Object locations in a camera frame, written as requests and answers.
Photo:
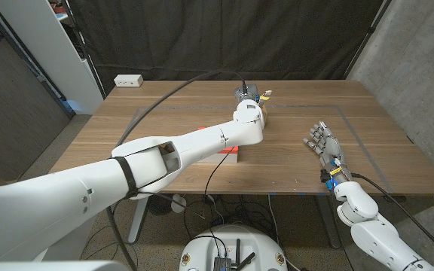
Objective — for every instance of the small white round stand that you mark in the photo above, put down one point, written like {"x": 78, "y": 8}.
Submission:
{"x": 178, "y": 204}

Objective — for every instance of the white floor platform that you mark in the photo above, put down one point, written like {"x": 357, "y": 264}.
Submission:
{"x": 77, "y": 241}

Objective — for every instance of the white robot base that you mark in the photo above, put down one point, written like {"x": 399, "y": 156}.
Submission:
{"x": 202, "y": 248}

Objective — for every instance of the white power outlet box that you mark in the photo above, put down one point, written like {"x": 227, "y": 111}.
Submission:
{"x": 128, "y": 80}

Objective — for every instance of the black fabric backdrop curtain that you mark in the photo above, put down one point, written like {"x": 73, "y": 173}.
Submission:
{"x": 220, "y": 37}

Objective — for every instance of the grey radio module with antennas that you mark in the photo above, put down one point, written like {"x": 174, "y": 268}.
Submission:
{"x": 222, "y": 263}

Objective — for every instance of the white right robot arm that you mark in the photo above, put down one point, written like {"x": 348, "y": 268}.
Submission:
{"x": 371, "y": 237}

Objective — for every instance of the red-lidded white box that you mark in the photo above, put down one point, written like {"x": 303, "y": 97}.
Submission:
{"x": 229, "y": 151}

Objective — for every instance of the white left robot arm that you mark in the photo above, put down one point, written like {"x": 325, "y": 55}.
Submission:
{"x": 89, "y": 195}

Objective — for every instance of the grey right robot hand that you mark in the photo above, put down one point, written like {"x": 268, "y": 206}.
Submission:
{"x": 330, "y": 150}

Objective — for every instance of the wooden coin slot box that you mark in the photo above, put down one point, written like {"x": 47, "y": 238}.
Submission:
{"x": 264, "y": 114}

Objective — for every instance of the white table leg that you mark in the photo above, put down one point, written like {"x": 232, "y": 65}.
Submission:
{"x": 138, "y": 222}

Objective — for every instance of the black backdrop stand pole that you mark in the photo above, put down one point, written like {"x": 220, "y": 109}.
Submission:
{"x": 96, "y": 75}
{"x": 371, "y": 29}

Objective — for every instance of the small black fan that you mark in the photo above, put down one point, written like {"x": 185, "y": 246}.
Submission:
{"x": 162, "y": 205}

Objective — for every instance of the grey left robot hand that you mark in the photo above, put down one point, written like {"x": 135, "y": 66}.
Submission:
{"x": 245, "y": 93}

